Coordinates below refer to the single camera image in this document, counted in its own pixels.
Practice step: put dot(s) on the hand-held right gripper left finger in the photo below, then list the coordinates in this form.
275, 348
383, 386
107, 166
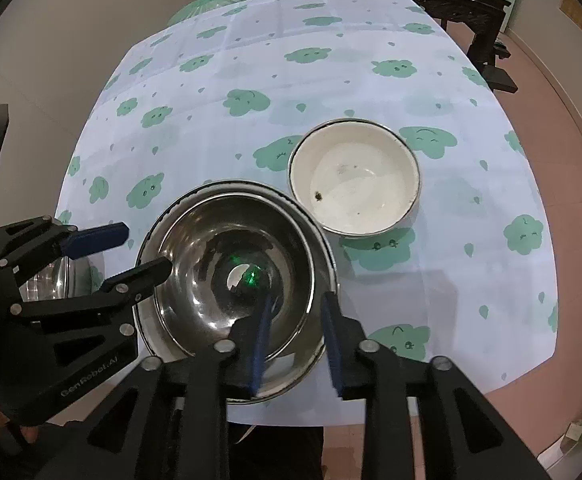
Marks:
261, 347

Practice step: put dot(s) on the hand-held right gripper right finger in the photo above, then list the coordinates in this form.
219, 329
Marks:
331, 347

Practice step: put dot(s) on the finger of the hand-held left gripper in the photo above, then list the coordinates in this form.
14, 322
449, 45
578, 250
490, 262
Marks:
96, 241
141, 275

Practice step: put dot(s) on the medium stainless steel bowl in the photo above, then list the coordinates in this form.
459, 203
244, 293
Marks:
291, 376

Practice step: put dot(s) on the large stainless steel bowl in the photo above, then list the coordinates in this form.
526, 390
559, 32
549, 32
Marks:
51, 280

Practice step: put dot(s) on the small stainless steel bowl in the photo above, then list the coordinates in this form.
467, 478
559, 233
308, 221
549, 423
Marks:
206, 260

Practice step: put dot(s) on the white enamel bowl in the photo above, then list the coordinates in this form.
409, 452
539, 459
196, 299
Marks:
356, 180

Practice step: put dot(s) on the green plastic stool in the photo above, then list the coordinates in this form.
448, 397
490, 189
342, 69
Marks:
206, 4

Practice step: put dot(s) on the green cloud print tablecloth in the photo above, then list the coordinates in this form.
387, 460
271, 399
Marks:
321, 85

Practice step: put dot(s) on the dark wooden sideboard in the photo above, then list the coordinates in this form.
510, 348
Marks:
461, 5

